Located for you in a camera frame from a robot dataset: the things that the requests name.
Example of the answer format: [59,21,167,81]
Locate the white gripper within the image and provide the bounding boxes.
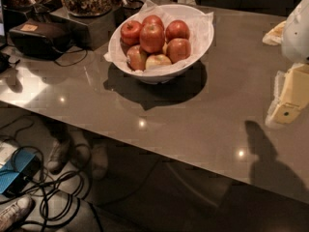
[262,0,309,129]

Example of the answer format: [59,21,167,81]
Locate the red apple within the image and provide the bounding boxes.
[165,20,190,42]
[142,14,164,28]
[139,23,165,53]
[121,20,142,45]
[166,38,191,64]

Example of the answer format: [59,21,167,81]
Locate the white paper bowl liner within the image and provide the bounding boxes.
[103,0,215,78]

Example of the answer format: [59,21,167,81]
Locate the yellow-red apple front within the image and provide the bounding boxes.
[146,54,172,70]

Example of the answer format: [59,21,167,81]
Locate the red-yellow apple front left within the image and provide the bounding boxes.
[126,44,148,71]

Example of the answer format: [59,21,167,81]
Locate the black cup with spoon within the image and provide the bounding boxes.
[121,0,144,18]

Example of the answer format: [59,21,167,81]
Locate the black VR headset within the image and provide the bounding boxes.
[9,19,72,60]

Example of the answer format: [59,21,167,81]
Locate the blue box on floor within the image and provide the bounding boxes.
[0,146,40,197]

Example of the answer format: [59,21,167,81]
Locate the white sneaker bottom left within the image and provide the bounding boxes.
[0,196,34,232]

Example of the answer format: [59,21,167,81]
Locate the dark square pedestal block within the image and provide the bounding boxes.
[50,8,116,50]

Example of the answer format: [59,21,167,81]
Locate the black headset cable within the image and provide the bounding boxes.
[52,46,89,68]

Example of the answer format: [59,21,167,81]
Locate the black floor cables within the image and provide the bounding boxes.
[0,116,104,232]

